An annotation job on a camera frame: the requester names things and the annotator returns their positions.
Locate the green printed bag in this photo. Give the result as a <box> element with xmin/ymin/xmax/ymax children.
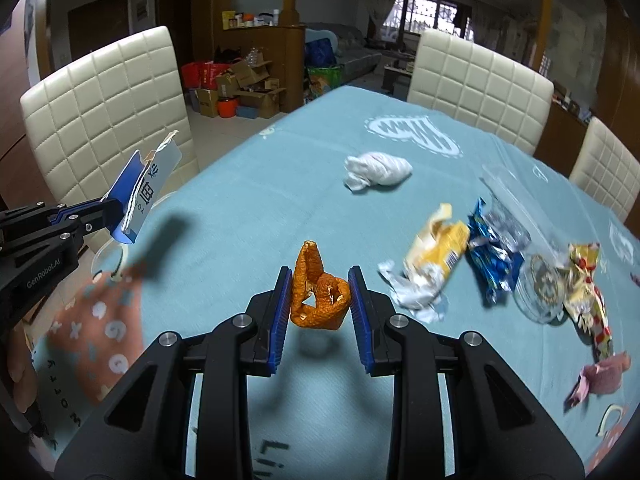
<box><xmin>307</xmin><ymin>64</ymin><xmax>344</xmax><ymax>99</ymax></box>

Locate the grey sofa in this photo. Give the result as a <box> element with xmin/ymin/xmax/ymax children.
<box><xmin>332</xmin><ymin>24</ymin><xmax>384</xmax><ymax>82</ymax></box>

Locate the wooden door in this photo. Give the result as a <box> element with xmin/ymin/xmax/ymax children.
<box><xmin>67</xmin><ymin>0</ymin><xmax>131</xmax><ymax>62</ymax></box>

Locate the red bag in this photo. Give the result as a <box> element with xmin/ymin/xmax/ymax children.
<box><xmin>181</xmin><ymin>61</ymin><xmax>222</xmax><ymax>91</ymax></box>

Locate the gold red candy wrapper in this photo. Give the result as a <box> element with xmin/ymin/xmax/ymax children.
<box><xmin>562</xmin><ymin>242</ymin><xmax>615</xmax><ymax>362</ymax></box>

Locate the round clear plastic lid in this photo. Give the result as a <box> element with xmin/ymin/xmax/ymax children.
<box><xmin>515</xmin><ymin>252</ymin><xmax>574</xmax><ymax>326</ymax></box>

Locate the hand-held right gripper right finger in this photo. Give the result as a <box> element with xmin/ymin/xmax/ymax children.
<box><xmin>348</xmin><ymin>266</ymin><xmax>589</xmax><ymax>480</ymax></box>

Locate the cream quilted dining chair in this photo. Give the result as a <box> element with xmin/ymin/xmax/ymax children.
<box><xmin>569</xmin><ymin>116</ymin><xmax>640</xmax><ymax>227</ymax></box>
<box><xmin>20</xmin><ymin>25</ymin><xmax>201</xmax><ymax>213</ymax></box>
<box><xmin>406</xmin><ymin>29</ymin><xmax>555</xmax><ymax>157</ymax></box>

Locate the blue snack wrapper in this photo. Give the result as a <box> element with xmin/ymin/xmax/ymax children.
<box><xmin>467</xmin><ymin>197</ymin><xmax>527</xmax><ymax>306</ymax></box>

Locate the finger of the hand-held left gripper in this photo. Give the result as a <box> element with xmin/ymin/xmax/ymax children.
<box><xmin>0</xmin><ymin>222</ymin><xmax>137</xmax><ymax>266</ymax></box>
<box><xmin>0</xmin><ymin>198</ymin><xmax>125</xmax><ymax>231</ymax></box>

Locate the barred window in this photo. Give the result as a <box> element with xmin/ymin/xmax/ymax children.
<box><xmin>382</xmin><ymin>0</ymin><xmax>474</xmax><ymax>42</ymax></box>

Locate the light blue printed tablecloth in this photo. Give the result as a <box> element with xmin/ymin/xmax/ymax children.
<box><xmin>27</xmin><ymin>85</ymin><xmax>640</xmax><ymax>480</ymax></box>

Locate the yellow white snack wrapper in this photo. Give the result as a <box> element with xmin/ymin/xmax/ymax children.
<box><xmin>378</xmin><ymin>204</ymin><xmax>472</xmax><ymax>325</ymax></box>

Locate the person's left hand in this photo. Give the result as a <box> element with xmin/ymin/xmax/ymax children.
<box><xmin>7</xmin><ymin>327</ymin><xmax>42</xmax><ymax>417</ymax></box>

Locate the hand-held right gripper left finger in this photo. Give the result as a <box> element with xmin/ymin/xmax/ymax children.
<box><xmin>52</xmin><ymin>266</ymin><xmax>293</xmax><ymax>480</ymax></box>

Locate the wooden sideboard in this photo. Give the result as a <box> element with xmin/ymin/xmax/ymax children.
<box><xmin>534</xmin><ymin>85</ymin><xmax>597</xmax><ymax>177</ymax></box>

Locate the coffee table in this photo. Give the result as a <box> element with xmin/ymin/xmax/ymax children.
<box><xmin>383</xmin><ymin>57</ymin><xmax>416</xmax><ymax>92</ymax></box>

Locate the blue white paper packet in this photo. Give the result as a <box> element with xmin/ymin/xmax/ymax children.
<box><xmin>102</xmin><ymin>131</ymin><xmax>181</xmax><ymax>244</ymax></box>

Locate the orange peel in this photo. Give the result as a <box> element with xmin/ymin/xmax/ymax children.
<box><xmin>289</xmin><ymin>241</ymin><xmax>352</xmax><ymax>331</ymax></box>

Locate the blue bag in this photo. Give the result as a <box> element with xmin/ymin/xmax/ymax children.
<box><xmin>304</xmin><ymin>38</ymin><xmax>335</xmax><ymax>67</ymax></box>

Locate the pink paper scrap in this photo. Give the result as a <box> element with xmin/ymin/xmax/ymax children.
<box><xmin>563</xmin><ymin>351</ymin><xmax>632</xmax><ymax>409</ymax></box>

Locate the pile of cardboard boxes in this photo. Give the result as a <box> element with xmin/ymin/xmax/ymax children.
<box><xmin>194</xmin><ymin>59</ymin><xmax>289</xmax><ymax>120</ymax></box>

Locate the row of bottles and jars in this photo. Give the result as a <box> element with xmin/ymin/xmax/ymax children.
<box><xmin>222</xmin><ymin>9</ymin><xmax>282</xmax><ymax>29</ymax></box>

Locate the white tissue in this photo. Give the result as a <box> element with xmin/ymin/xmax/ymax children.
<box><xmin>343</xmin><ymin>152</ymin><xmax>414</xmax><ymax>194</ymax></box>

